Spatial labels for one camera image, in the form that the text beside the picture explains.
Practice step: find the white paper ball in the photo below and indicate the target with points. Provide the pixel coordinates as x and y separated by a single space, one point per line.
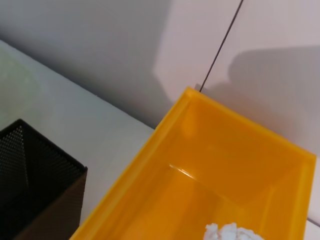
230 232

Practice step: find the black mesh pen holder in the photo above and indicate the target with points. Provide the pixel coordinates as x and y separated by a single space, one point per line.
30 180

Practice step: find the yellow plastic bin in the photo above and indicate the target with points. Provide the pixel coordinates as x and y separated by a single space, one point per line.
200 162

